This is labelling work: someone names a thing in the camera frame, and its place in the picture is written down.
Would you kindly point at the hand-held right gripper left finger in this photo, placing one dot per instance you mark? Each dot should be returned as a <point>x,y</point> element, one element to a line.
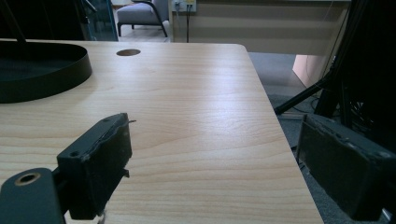
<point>96,168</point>

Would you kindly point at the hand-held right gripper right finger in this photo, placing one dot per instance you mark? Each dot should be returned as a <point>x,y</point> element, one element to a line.
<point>339,171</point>

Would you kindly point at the black metal stand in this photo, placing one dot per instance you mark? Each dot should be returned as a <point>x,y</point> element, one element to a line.
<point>342,62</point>

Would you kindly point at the black round tray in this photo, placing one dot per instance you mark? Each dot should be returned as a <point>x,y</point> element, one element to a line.
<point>37,70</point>

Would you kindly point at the glass cabinet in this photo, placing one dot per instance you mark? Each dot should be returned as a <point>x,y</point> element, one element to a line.
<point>99,19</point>

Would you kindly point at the grey armchair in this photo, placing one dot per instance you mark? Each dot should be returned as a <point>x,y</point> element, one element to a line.
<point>144,14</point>

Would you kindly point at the white wall socket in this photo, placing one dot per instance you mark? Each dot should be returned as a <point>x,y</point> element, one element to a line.
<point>184,5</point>

